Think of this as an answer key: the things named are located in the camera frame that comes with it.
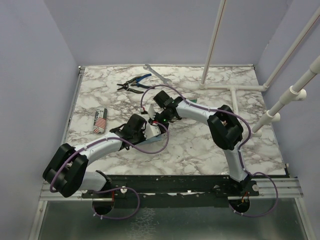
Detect white PVC pipe frame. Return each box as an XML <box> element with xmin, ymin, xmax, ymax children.
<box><xmin>199</xmin><ymin>0</ymin><xmax>320</xmax><ymax>136</ymax></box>

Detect black handled cutters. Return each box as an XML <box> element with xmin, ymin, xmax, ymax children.
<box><xmin>117</xmin><ymin>85</ymin><xmax>144</xmax><ymax>94</ymax></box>

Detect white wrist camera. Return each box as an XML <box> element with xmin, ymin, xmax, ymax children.
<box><xmin>142</xmin><ymin>123</ymin><xmax>162</xmax><ymax>140</ymax></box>
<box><xmin>146</xmin><ymin>104</ymin><xmax>159</xmax><ymax>122</ymax></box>

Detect aluminium extrusion rail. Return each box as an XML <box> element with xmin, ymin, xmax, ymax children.
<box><xmin>28</xmin><ymin>66</ymin><xmax>86</xmax><ymax>240</ymax></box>

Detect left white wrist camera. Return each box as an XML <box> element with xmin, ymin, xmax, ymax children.
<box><xmin>142</xmin><ymin>123</ymin><xmax>162</xmax><ymax>140</ymax></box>

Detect silver open-end wrench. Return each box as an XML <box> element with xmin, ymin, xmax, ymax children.
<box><xmin>143</xmin><ymin>64</ymin><xmax>172</xmax><ymax>85</ymax></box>

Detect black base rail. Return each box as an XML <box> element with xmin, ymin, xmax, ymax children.
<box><xmin>81</xmin><ymin>175</ymin><xmax>259</xmax><ymax>209</ymax></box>

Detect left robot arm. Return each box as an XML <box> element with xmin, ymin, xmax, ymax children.
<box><xmin>42</xmin><ymin>114</ymin><xmax>168</xmax><ymax>198</ymax></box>

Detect blue handled pliers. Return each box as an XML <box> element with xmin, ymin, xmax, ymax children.
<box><xmin>116</xmin><ymin>73</ymin><xmax>152</xmax><ymax>89</ymax></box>

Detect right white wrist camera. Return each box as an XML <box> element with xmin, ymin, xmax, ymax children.
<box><xmin>146</xmin><ymin>104</ymin><xmax>159</xmax><ymax>122</ymax></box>

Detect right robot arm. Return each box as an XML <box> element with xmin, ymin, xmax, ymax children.
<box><xmin>153</xmin><ymin>90</ymin><xmax>248</xmax><ymax>196</ymax></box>

